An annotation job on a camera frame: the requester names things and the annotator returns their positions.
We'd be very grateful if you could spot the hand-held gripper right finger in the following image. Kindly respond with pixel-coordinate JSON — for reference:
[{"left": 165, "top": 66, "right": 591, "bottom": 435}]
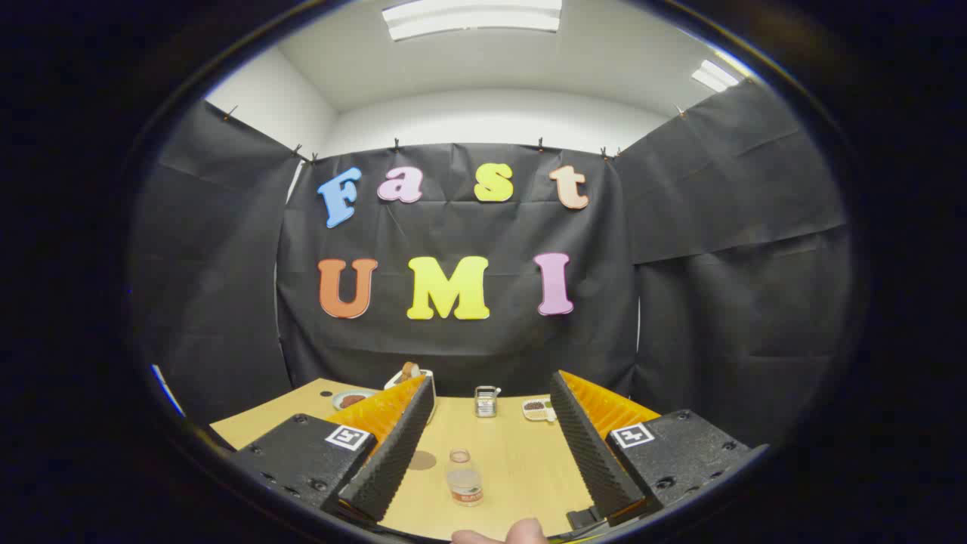
[{"left": 549, "top": 370, "right": 770, "bottom": 530}]

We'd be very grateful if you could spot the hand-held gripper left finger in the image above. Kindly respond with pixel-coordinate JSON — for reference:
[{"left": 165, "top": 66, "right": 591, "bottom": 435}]
[{"left": 225, "top": 374, "right": 437, "bottom": 524}]

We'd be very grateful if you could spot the clear plastic juice bottle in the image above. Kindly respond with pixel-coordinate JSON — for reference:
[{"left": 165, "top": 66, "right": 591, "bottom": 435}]
[{"left": 446, "top": 448, "right": 484, "bottom": 507}]

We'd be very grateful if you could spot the wooden table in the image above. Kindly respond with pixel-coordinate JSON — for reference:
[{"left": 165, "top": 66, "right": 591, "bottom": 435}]
[{"left": 210, "top": 378, "right": 662, "bottom": 542}]

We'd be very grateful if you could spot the white toaster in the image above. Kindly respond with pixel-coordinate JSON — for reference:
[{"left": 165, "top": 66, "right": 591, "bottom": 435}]
[{"left": 384, "top": 367, "right": 433, "bottom": 391}]

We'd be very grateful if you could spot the black backdrop cloth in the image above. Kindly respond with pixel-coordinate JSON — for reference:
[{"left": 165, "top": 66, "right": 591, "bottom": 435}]
[{"left": 130, "top": 79, "right": 851, "bottom": 447}]

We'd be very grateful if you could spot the small ceiling light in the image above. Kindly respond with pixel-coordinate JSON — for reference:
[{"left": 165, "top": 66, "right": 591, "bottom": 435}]
[{"left": 691, "top": 59, "right": 740, "bottom": 93}]

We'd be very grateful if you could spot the long ceiling light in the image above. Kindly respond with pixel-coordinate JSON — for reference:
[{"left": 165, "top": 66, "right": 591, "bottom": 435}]
[{"left": 382, "top": 0, "right": 564, "bottom": 41}]

